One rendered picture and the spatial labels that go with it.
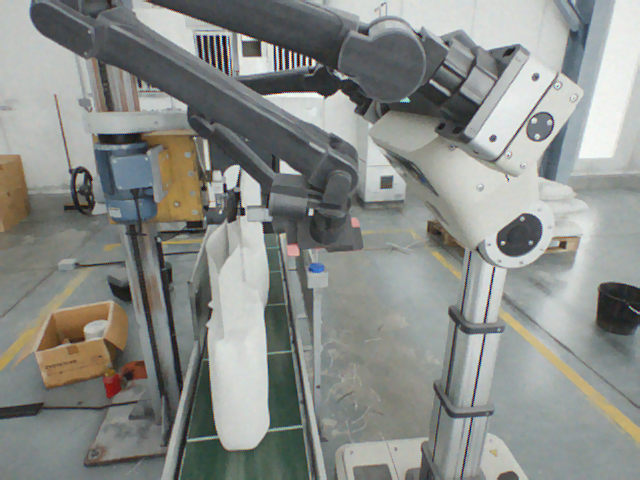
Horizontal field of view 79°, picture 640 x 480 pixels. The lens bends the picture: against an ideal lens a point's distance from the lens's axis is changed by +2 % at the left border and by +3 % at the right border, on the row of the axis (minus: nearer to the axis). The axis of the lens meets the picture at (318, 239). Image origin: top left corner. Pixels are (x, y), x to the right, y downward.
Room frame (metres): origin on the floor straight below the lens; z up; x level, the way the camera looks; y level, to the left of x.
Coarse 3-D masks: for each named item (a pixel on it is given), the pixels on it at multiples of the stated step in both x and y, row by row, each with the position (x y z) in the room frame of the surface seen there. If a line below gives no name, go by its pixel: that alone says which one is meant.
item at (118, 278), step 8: (168, 264) 2.84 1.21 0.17; (112, 272) 2.63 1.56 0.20; (120, 272) 2.63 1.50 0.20; (168, 272) 2.82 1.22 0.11; (112, 280) 2.58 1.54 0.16; (120, 280) 2.53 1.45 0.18; (168, 280) 2.82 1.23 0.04; (112, 288) 2.60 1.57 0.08; (120, 288) 2.52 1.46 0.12; (128, 288) 2.55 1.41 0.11; (176, 288) 2.75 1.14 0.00; (120, 296) 2.55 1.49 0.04; (128, 296) 2.54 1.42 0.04
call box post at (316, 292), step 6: (312, 288) 1.34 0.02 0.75; (318, 288) 1.32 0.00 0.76; (312, 294) 1.34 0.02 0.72; (318, 294) 1.32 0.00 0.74; (318, 300) 1.32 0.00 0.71; (318, 306) 1.32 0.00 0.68; (318, 312) 1.32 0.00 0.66; (318, 318) 1.32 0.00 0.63; (318, 324) 1.32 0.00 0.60; (318, 330) 1.32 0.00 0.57; (318, 336) 1.32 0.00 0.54; (318, 342) 1.32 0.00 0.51; (318, 348) 1.32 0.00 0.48; (318, 354) 1.32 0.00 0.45; (318, 360) 1.32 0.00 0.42; (318, 366) 1.32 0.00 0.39; (318, 372) 1.32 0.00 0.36; (318, 378) 1.32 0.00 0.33; (318, 384) 1.32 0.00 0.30; (318, 390) 1.32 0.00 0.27; (318, 396) 1.32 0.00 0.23; (318, 402) 1.32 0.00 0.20; (318, 408) 1.32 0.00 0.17; (318, 414) 1.32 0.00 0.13; (318, 420) 1.32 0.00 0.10; (318, 426) 1.32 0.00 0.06; (318, 432) 1.32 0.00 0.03
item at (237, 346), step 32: (224, 224) 1.29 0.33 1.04; (224, 256) 1.26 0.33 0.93; (224, 288) 0.92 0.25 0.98; (256, 288) 1.23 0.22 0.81; (224, 320) 0.88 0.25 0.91; (256, 320) 1.03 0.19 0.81; (224, 352) 0.91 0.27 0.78; (256, 352) 0.94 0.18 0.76; (224, 384) 0.90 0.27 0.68; (256, 384) 0.92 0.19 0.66; (224, 416) 0.90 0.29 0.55; (256, 416) 0.92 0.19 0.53
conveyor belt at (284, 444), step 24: (264, 240) 2.83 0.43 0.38; (264, 312) 1.77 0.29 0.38; (288, 336) 1.55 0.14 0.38; (288, 360) 1.38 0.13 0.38; (288, 384) 1.23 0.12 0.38; (288, 408) 1.11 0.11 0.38; (192, 432) 1.00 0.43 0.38; (216, 432) 1.00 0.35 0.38; (288, 432) 1.00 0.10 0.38; (192, 456) 0.91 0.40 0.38; (216, 456) 0.91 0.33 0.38; (240, 456) 0.91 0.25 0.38; (264, 456) 0.91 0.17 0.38; (288, 456) 0.91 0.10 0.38
